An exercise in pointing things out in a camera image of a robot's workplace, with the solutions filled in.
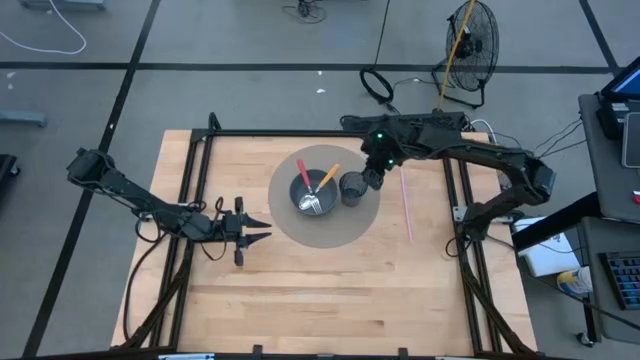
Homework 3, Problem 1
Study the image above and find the yellow pole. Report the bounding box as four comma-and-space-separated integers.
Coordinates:
437, 0, 476, 112

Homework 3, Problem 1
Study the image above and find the pink drinking straw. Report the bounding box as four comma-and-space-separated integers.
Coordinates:
399, 167, 416, 245

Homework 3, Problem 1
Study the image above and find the open laptop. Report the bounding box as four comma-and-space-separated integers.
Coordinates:
599, 68, 640, 101

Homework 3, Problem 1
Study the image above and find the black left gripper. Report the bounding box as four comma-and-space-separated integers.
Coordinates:
212, 196, 273, 267

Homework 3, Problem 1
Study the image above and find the grey tablet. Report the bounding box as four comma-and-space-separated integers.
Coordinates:
621, 112, 640, 169

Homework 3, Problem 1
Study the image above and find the black keyboard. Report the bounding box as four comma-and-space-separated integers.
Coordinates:
598, 249, 640, 311

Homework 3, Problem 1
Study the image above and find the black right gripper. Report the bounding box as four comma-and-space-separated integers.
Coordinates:
360, 128, 405, 191

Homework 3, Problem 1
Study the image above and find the tangled black floor cable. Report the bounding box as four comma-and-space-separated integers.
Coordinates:
281, 0, 327, 25

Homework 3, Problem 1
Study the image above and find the dark gray cup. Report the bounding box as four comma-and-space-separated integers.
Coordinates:
338, 170, 370, 208

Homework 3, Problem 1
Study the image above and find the white box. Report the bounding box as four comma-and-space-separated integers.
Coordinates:
517, 217, 581, 278

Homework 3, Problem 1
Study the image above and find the white floor cable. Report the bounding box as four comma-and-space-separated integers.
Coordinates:
0, 0, 87, 55

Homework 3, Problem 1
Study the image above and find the grey desk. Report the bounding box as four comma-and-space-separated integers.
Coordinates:
578, 92, 640, 224

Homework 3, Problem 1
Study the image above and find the coiled black cable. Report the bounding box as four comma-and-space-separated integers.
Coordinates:
359, 67, 395, 106

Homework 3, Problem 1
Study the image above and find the orange-handled metal fork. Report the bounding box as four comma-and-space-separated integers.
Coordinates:
304, 163, 342, 216

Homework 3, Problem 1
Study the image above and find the grey round placemat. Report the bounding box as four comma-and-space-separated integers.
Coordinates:
267, 144, 381, 249

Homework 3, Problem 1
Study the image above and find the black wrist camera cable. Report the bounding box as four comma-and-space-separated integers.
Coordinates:
199, 196, 229, 262

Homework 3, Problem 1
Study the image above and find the red-handled metal spoon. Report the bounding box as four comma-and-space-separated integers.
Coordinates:
295, 158, 316, 211

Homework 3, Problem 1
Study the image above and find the white cable loop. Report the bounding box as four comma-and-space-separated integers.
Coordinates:
469, 118, 499, 159

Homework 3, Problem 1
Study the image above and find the black floor fan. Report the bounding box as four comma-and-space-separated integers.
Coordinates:
431, 0, 500, 110

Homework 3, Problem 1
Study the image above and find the wipes canister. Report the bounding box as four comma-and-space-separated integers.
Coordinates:
556, 266, 594, 296

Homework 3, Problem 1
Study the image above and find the grey bowl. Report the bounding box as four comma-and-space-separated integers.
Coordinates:
288, 168, 339, 217

